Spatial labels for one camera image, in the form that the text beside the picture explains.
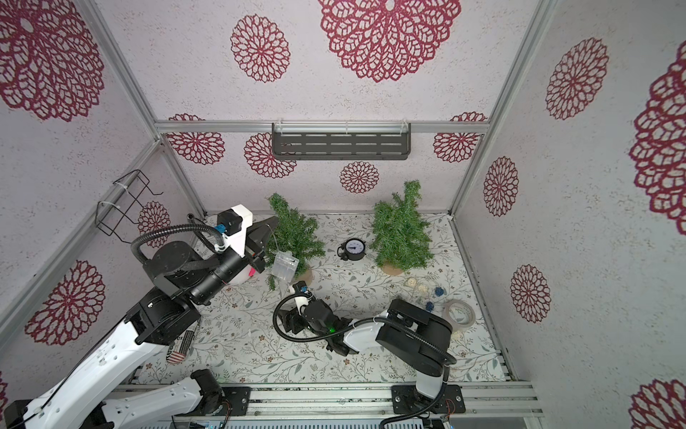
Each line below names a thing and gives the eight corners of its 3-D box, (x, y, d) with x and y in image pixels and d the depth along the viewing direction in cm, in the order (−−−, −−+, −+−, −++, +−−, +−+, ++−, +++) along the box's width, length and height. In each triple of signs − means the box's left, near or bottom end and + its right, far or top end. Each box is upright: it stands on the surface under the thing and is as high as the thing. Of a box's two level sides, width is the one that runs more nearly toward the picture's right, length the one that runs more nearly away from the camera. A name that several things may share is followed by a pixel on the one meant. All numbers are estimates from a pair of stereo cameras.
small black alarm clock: (337, 260, 107) (337, 255, 104) (337, 243, 112) (337, 238, 110) (365, 260, 107) (365, 255, 104) (364, 243, 112) (364, 238, 110)
